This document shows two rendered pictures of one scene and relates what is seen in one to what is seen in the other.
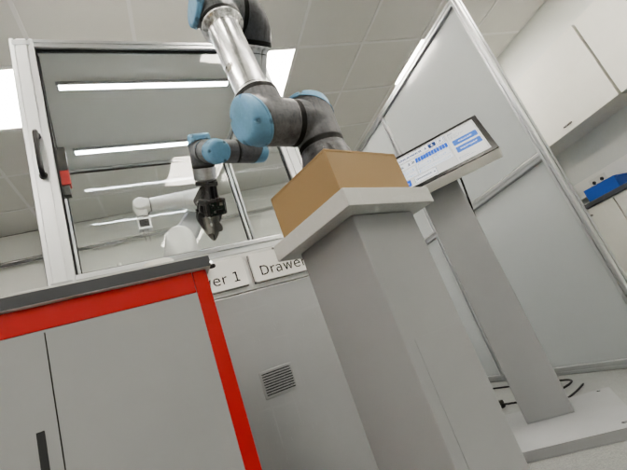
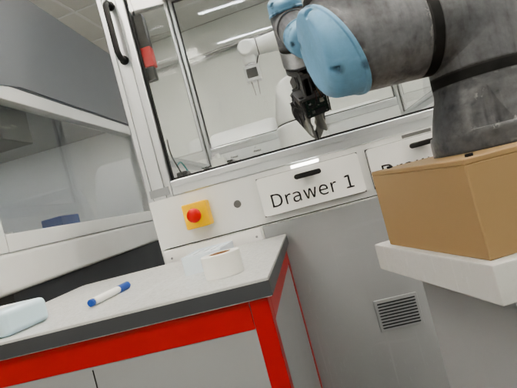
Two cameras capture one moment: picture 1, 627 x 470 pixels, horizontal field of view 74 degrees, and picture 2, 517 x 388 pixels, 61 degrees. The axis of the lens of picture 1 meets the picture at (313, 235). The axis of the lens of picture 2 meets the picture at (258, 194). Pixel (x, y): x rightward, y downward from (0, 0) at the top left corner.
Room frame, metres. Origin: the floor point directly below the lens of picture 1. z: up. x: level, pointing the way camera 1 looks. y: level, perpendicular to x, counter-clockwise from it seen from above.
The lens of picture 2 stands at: (0.31, -0.15, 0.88)
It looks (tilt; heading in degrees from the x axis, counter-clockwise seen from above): 1 degrees up; 34
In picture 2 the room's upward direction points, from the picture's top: 15 degrees counter-clockwise
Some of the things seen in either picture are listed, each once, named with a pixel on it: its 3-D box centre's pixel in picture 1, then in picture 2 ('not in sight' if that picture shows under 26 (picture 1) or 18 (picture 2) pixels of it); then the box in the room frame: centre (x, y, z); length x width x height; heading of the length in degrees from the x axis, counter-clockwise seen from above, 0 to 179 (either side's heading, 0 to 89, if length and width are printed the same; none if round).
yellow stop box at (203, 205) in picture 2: not in sight; (197, 214); (1.24, 0.69, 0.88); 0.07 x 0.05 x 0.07; 118
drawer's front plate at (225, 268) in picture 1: (205, 280); (310, 185); (1.40, 0.41, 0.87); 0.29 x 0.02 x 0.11; 118
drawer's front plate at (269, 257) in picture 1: (286, 260); (422, 155); (1.55, 0.13, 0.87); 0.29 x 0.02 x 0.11; 118
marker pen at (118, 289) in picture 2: not in sight; (110, 293); (0.84, 0.62, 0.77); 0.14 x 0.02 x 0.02; 22
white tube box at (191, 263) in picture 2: not in sight; (210, 257); (1.01, 0.49, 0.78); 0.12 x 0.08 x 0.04; 25
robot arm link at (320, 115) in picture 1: (311, 122); (459, 18); (0.94, -0.09, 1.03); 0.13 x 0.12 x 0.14; 127
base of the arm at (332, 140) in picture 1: (327, 161); (486, 105); (0.95, -0.10, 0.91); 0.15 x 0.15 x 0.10
